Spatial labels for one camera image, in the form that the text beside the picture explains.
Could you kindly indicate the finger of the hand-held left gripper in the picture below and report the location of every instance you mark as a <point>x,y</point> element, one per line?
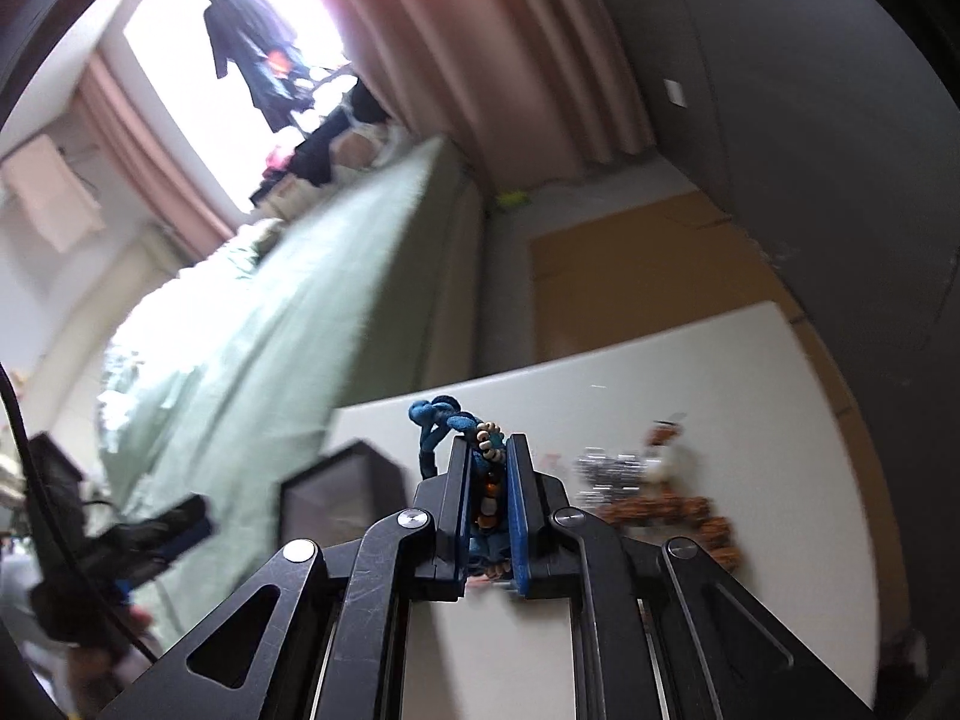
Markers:
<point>184,538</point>
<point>161,514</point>

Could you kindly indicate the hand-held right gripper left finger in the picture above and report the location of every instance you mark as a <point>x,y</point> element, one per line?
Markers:
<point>456,510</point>

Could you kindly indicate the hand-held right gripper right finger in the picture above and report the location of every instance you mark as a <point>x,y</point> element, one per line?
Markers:
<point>519,517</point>

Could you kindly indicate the black jewelry box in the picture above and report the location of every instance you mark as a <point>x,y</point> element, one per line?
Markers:
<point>337,487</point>

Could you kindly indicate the white crumpled duvet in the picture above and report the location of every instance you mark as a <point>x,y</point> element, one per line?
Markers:
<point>127,382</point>

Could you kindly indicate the beige bed headboard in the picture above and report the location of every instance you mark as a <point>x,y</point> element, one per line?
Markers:
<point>112,292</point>

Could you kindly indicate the bed with green sheet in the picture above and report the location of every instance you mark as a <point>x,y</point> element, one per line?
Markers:
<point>300,300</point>

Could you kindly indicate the small green floor object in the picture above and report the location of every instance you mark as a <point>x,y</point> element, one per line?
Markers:
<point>511,200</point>

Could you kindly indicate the hanging white towel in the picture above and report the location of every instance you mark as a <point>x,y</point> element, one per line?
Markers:
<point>52,187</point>

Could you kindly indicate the narrow pink curtain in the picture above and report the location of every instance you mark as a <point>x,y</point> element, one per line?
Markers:
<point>150,150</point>

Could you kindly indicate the pile of dark clothes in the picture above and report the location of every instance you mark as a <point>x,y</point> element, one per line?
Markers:
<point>322,150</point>

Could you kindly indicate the wide pink curtain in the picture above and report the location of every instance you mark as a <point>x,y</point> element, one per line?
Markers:
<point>487,52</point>

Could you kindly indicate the hanging dark clothes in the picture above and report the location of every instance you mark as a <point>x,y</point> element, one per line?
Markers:
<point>247,37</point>

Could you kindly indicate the white wall switch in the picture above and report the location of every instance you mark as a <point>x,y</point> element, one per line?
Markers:
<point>675,92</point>

